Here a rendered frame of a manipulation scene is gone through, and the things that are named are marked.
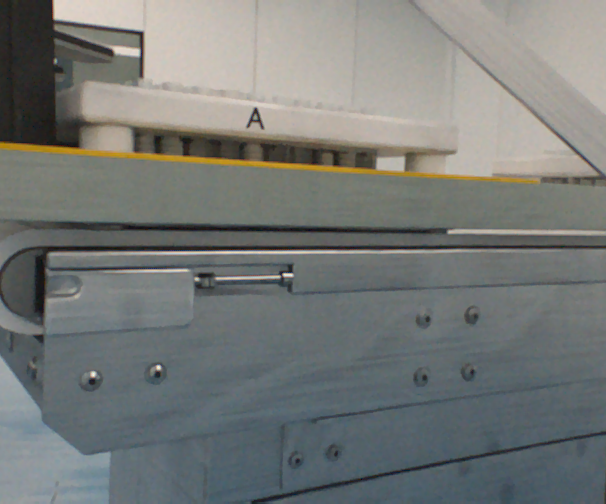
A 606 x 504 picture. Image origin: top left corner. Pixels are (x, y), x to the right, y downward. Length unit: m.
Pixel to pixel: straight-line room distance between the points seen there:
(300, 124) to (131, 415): 0.18
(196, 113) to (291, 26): 5.60
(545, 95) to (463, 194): 0.08
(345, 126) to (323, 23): 5.66
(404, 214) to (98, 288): 0.19
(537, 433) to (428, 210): 0.24
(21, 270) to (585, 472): 0.50
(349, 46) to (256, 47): 0.79
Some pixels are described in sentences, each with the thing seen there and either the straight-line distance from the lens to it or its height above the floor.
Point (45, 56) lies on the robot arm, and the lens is 0.39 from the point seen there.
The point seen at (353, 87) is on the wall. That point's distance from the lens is 6.11.
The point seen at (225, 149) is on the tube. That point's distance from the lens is 0.44.
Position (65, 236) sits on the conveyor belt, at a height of 0.85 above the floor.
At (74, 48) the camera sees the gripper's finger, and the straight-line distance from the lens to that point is 0.42.
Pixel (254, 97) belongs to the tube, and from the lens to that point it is 0.45.
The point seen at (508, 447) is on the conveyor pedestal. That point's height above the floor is 0.68.
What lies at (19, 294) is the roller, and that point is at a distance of 0.36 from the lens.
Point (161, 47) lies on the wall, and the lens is 5.69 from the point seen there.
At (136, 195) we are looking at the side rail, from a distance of 0.36.
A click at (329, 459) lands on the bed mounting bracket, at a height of 0.70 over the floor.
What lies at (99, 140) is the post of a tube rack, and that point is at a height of 0.89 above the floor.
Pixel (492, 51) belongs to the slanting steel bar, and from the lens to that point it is 0.43.
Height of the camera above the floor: 0.87
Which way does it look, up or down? 5 degrees down
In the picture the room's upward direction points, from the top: 2 degrees clockwise
